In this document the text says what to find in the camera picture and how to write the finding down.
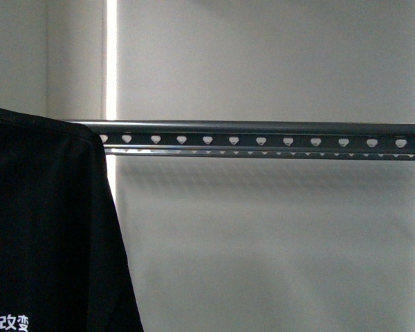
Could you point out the grey drying rack frame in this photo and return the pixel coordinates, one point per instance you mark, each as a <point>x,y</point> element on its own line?
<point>253,139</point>

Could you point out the black printed t-shirt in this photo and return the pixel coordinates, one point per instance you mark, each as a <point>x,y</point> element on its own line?
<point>63,265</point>

